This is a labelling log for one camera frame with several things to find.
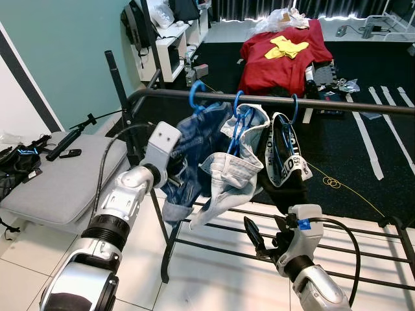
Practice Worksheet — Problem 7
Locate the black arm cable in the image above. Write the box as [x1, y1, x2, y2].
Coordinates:
[310, 217, 362, 306]
[93, 122, 156, 218]

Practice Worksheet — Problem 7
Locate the black tool case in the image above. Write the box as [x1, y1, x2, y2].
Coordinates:
[304, 61, 342, 100]

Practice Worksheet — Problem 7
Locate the black curtain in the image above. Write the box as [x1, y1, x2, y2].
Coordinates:
[211, 0, 415, 21]

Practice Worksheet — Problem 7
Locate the blue plastic hanger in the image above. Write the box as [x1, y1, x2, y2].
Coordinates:
[226, 90, 258, 157]
[188, 80, 209, 109]
[272, 94, 301, 176]

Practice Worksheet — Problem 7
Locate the grey cushioned ottoman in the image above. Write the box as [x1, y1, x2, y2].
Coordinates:
[0, 132, 134, 235]

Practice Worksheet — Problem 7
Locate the black floor carpet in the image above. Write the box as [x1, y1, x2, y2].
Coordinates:
[107, 38, 415, 229]

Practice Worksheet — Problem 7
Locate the black selfie stick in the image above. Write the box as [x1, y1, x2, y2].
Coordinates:
[45, 115, 98, 161]

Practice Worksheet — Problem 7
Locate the crumpled clear plastic wrap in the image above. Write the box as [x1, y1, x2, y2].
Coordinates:
[249, 7, 314, 35]

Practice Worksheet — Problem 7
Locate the thin yellow cable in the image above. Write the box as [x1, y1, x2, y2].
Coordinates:
[303, 161, 393, 224]

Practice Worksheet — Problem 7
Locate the white shelf unit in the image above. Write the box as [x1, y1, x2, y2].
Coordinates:
[139, 0, 212, 84]

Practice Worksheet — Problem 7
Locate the red shirt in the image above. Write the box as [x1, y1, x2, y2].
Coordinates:
[237, 19, 334, 99]

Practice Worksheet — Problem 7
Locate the yellow cloth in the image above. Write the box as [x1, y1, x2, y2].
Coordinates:
[264, 35, 311, 61]

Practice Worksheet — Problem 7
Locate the black garment white lettered band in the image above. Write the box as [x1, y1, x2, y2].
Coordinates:
[257, 111, 314, 216]

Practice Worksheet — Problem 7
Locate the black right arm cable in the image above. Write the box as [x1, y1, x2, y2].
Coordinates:
[310, 217, 362, 306]

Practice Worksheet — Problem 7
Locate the short white floor tape strip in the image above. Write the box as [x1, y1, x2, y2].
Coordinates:
[396, 86, 415, 108]
[379, 86, 398, 108]

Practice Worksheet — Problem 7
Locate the clear plastic bag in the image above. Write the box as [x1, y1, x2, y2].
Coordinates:
[0, 128, 30, 147]

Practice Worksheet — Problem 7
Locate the dark blue denim jacket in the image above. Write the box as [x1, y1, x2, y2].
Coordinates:
[159, 104, 232, 222]

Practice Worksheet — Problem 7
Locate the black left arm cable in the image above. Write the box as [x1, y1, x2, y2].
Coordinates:
[93, 122, 156, 218]

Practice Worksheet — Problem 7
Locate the light washed denim garment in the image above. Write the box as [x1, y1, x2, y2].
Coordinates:
[190, 104, 272, 229]

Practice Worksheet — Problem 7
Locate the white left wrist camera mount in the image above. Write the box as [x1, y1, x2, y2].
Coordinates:
[144, 122, 183, 171]

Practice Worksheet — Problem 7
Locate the black strap bag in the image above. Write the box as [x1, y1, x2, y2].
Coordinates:
[0, 135, 54, 203]

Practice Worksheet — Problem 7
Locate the long white floor tape strip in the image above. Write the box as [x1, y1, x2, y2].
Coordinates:
[346, 93, 385, 181]
[368, 86, 415, 173]

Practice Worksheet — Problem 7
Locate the small black remote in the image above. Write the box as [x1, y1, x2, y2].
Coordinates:
[59, 148, 83, 159]

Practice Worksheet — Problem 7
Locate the black backpack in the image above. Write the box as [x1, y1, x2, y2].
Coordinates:
[121, 0, 154, 52]

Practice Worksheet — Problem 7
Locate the black metal clothes rack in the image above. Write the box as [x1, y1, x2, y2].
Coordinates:
[104, 51, 415, 292]

